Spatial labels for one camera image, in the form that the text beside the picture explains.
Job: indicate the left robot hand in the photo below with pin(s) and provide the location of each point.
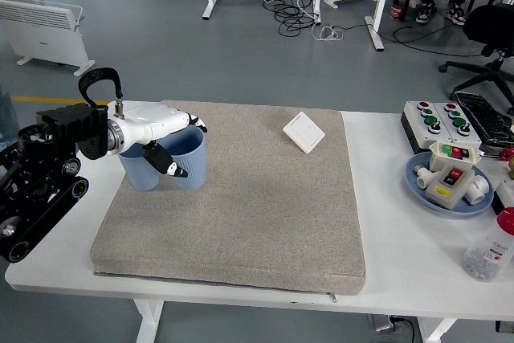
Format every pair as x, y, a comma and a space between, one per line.
156, 122

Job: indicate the blue ribbed cup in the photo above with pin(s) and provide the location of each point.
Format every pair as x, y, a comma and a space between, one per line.
194, 170
138, 174

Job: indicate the white push-button box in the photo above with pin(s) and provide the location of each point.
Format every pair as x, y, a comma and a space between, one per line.
417, 126
470, 138

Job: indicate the grey-brown mat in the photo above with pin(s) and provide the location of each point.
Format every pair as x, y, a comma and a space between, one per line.
261, 218

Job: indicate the white table leg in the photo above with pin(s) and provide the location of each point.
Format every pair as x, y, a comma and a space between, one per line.
146, 323
433, 333

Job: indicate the red can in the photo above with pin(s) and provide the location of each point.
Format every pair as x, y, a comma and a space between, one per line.
398, 12

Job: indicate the blue plate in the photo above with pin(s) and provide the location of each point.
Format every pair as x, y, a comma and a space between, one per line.
415, 190

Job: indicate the white pipe fitting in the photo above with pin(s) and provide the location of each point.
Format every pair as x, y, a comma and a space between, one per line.
480, 190
423, 178

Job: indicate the grey power strip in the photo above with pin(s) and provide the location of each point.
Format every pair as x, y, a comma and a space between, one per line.
381, 323

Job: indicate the black keyboard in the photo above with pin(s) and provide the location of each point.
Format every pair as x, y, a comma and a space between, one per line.
486, 118

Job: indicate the black office chair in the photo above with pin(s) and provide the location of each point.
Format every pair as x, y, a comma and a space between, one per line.
490, 25

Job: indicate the clear bottle red cap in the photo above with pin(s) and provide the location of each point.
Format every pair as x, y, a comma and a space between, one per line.
488, 250

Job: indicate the white box with black base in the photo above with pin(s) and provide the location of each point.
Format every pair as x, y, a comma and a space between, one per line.
507, 190

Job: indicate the white wall switch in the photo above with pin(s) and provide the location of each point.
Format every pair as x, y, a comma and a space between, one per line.
304, 133

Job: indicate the white green-red button switch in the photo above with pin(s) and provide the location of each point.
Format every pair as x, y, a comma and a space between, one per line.
439, 160

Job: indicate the beige rocker switch box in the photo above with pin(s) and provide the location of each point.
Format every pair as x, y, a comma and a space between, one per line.
445, 194

